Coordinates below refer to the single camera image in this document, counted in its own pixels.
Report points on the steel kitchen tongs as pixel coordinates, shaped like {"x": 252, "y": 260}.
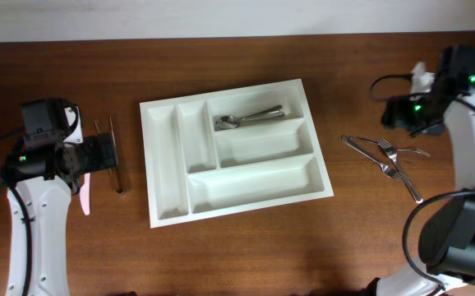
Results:
{"x": 109, "y": 152}

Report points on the steel fork tines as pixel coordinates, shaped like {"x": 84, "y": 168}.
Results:
{"x": 415, "y": 193}

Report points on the steel tablespoon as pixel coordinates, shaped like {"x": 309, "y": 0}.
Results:
{"x": 231, "y": 122}
{"x": 277, "y": 108}

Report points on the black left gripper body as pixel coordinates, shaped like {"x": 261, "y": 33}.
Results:
{"x": 95, "y": 154}

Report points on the white plastic knife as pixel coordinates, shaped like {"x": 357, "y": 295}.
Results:
{"x": 84, "y": 194}

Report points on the white plastic cutlery tray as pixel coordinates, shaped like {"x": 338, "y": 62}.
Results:
{"x": 194, "y": 171}

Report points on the steel fork crossing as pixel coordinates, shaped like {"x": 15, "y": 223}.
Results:
{"x": 386, "y": 169}

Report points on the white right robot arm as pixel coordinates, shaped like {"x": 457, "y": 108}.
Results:
{"x": 438, "y": 239}

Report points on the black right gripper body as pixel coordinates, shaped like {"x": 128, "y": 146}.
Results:
{"x": 416, "y": 114}

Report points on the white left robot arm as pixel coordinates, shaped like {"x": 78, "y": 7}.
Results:
{"x": 40, "y": 184}

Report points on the steel fork horizontal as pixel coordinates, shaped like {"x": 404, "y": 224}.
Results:
{"x": 410, "y": 150}

